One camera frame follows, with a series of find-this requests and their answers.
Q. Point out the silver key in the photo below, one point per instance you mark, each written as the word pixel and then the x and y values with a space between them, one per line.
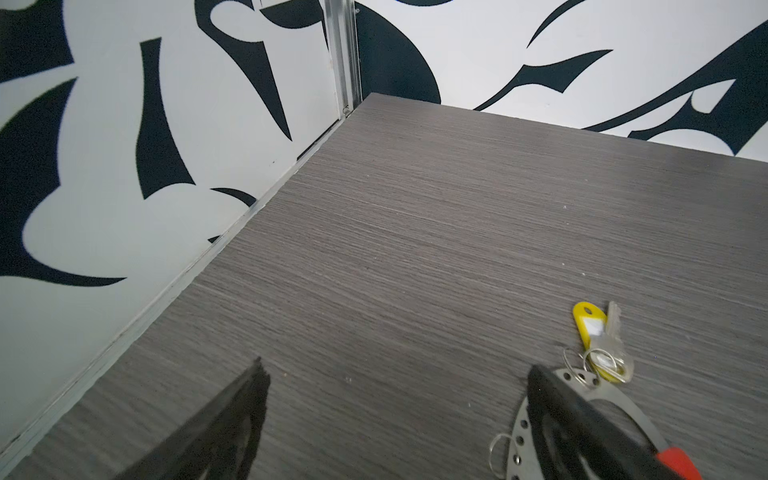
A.
pixel 607 353

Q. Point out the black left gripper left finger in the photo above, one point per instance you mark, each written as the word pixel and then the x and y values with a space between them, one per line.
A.
pixel 220 441

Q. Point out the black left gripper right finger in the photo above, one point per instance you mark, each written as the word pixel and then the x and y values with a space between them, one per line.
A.
pixel 572 438

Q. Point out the large metal keyring red handle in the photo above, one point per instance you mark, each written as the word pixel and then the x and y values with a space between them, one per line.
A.
pixel 520 462

